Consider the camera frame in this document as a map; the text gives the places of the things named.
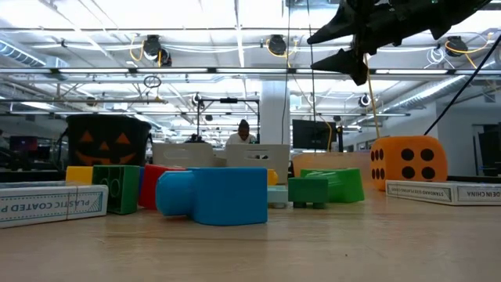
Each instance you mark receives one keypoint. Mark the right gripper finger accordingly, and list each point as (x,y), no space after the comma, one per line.
(340,27)
(344,60)

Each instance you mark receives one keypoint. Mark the yellow single-stud block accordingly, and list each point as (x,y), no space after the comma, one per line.
(272,177)
(78,175)

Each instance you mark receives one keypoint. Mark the teal playing card deck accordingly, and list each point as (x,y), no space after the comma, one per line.
(39,203)

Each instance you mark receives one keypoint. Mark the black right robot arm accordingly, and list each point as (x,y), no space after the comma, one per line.
(462,9)

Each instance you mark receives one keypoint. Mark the black computer monitor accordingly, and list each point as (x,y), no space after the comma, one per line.
(313,135)

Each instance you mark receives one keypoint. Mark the white pillar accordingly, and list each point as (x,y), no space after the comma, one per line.
(274,113)

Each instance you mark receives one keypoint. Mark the orange plastic storage bin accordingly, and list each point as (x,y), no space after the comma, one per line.
(332,160)

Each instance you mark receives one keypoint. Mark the grey plastic storage bin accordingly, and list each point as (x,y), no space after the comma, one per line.
(203,154)
(276,150)

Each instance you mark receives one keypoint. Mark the bright green toy block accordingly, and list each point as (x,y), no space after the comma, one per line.
(348,184)

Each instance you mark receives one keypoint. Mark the person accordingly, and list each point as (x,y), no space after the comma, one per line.
(242,133)

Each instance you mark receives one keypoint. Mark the orange foam die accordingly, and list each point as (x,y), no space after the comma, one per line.
(417,163)

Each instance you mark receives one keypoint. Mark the small dark green brick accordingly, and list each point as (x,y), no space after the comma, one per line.
(307,190)

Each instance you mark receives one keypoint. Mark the light cyan flat brick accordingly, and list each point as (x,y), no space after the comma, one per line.
(278,194)

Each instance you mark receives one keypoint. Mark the black equipment cabinet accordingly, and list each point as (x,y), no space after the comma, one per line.
(489,149)

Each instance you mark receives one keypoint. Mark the black-and-white playing card deck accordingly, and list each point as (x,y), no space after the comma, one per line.
(450,194)

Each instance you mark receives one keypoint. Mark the large light blue block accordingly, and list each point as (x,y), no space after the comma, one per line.
(227,196)

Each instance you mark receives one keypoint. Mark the red toy block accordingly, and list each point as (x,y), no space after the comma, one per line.
(150,188)

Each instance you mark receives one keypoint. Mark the blue single-stud block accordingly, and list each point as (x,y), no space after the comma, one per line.
(141,180)

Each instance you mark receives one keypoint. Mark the black jack-o-lantern bucket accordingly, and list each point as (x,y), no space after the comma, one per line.
(105,123)

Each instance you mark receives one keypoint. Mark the dark green toy block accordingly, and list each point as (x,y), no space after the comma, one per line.
(129,188)

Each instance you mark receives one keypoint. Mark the dark monitor with red screen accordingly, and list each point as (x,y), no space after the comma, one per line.
(23,143)

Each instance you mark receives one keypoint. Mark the silver ventilation duct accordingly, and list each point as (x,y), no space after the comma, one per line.
(426,92)

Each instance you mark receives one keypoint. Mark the black camera rig frame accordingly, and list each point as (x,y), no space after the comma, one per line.
(229,100)

